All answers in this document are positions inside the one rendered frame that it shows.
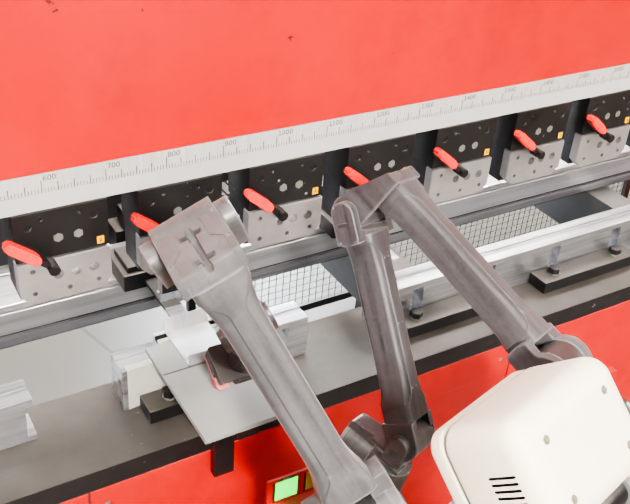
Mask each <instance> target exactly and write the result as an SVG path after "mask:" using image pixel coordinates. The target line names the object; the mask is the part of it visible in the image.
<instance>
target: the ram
mask: <svg viewBox="0 0 630 504"><path fill-rule="evenodd" d="M626 64H630V0H0V182H1V181H7V180H12V179H17V178H23V177H28V176H33V175H39V174H44V173H49V172H55V171H60V170H65V169H71V168H76V167H81V166H87V165H92V164H97V163H103V162H108V161H113V160H119V159H124V158H130V157H135V156H140V155H146V154H151V153H156V152H162V151H167V150H172V149H178V148H183V147H188V146H194V145H199V144H204V143H210V142H215V141H220V140H226V139H231V138H236V137H242V136H247V135H252V134H258V133H263V132H268V131H274V130H279V129H284V128H290V127H295V126H301V125H306V124H311V123H317V122H322V121H327V120H333V119H338V118H343V117H349V116H354V115H359V114H365V113H370V112H375V111H381V110H386V109H391V108H397V107H402V106H407V105H413V104H418V103H423V102H429V101H434V100H439V99H445V98H450V97H455V96H461V95H466V94H472V93H477V92H482V91H488V90H493V89H498V88H504V87H509V86H514V85H520V84H525V83H530V82H536V81H541V80H546V79H552V78H557V77H562V76H568V75H573V74H578V73H584V72H589V71H594V70H600V69H605V68H610V67H616V66H621V65H626ZM629 89H630V77H629V78H624V79H619V80H614V81H609V82H604V83H599V84H594V85H589V86H584V87H579V88H573V89H568V90H563V91H558V92H553V93H548V94H543V95H538V96H533V97H528V98H523V99H518V100H513V101H507V102H502V103H497V104H492V105H487V106H482V107H477V108H472V109H467V110H462V111H457V112H452V113H446V114H441V115H436V116H431V117H426V118H421V119H416V120H411V121H406V122H401V123H396V124H391V125H386V126H380V127H375V128H370V129H365V130H360V131H355V132H350V133H345V134H340V135H335V136H330V137H325V138H320V139H314V140H309V141H304V142H299V143H294V144H289V145H284V146H279V147H274V148H269V149H264V150H259V151H253V152H248V153H243V154H238V155H233V156H228V157H223V158H218V159H213V160H208V161H203V162H198V163H193V164H187V165H182V166H177V167H172V168H167V169H162V170H157V171H152V172H147V173H142V174H137V175H132V176H126V177H121V178H116V179H111V180H106V181H101V182H96V183H91V184H86V185H81V186H76V187H71V188H66V189H60V190H55V191H50V192H45V193H40V194H35V195H30V196H25V197H20V198H15V199H10V200H5V201H0V219H1V218H6V217H11V216H16V215H20V214H25V213H30V212H35V211H40V210H45V209H50V208H54V207H59V206H64V205H69V204H74V203H79V202H84V201H89V200H93V199H98V198H103V197H108V196H113V195H118V194H123V193H128V192H132V191H137V190H142V189H147V188H152V187H157V186H162V185H166V184H171V183H176V182H181V181H186V180H191V179H196V178H201V177H205V176H210V175H215V174H220V173H225V172H230V171H235V170H239V169H244V168H249V167H254V166H259V165H264V164H269V163H274V162H278V161H283V160H288V159H293V158H298V157H303V156H308V155H312V154H317V153H322V152H327V151H332V150H337V149H342V148H347V147H351V146H356V145H361V144H366V143H371V142H376V141H381V140H386V139H390V138H395V137H400V136H405V135H410V134H415V133H420V132H424V131H429V130H434V129H439V128H444V127H449V126H454V125H459V124H463V123H468V122H473V121H478V120H483V119H488V118H493V117H497V116H502V115H507V114H512V113H517V112H522V111H527V110H532V109H536V108H541V107H546V106H551V105H556V104H561V103H566V102H570V101H575V100H580V99H585V98H590V97H595V96H600V95H605V94H609V93H614V92H619V91H624V90H629Z"/></svg>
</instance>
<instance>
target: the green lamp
mask: <svg viewBox="0 0 630 504"><path fill-rule="evenodd" d="M297 484H298V476H296V477H293V478H290V479H287V480H285V481H282V482H279V483H276V486H275V501H277V500H280V499H283V498H285V497H288V496H291V495H294V494H296V493H297Z"/></svg>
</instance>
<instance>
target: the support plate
mask: <svg viewBox="0 0 630 504"><path fill-rule="evenodd" d="M145 352H146V354H147V355H148V357H149V359H150V360H151V362H152V363H153V365H154V366H155V368H156V369H157V371H158V372H159V374H160V375H161V377H162V379H163V380H164V382H165V383H166V385H167V386H168V388H169V389H170V391H171V392H172V394H173V395H174V397H175V399H176V400H177V402H178V403H179V405H180V406H181V408H182V409H183V411H184V412H185V414H186V415H187V417H188V419H189V420H190V422H191V423H192V425H193V426H194V428H195V429H196V431H197V432H198V434H199V435H200V437H201V439H202V440H203V442H204V443H205V445H206V444H209V443H212V442H215V441H218V440H220V439H223V438H226V437H229V436H232V435H235V434H237V433H240V432H243V431H246V430H249V429H252V428H254V427H257V426H260V425H263V424H266V423H269V422H271V421H274V420H277V417H276V416H275V414H274V413H273V411H272V409H271V408H270V406H269V405H268V403H267V401H266V400H265V398H264V397H263V395H262V393H261V392H260V390H259V389H258V387H257V385H256V384H255V382H254V381H253V379H252V380H249V381H246V382H243V383H240V384H234V383H233V381H232V382H228V383H229V386H230V388H227V389H224V390H221V391H218V390H217V389H214V387H213V385H212V382H211V375H210V370H209V368H208V365H207V363H204V364H201V365H197V366H194V367H191V368H188V369H184V370H181V371H178V372H175V373H171V374H168V375H165V376H163V374H166V373H169V372H172V371H176V370H179V369H182V368H185V367H189V366H188V365H187V362H186V361H185V360H184V358H183V357H182V355H181V354H180V353H179V351H178V350H177V349H176V347H175V346H174V344H173V343H172V342H171V340H170V341H167V342H163V343H160V344H156V345H153V346H149V347H146V348H145Z"/></svg>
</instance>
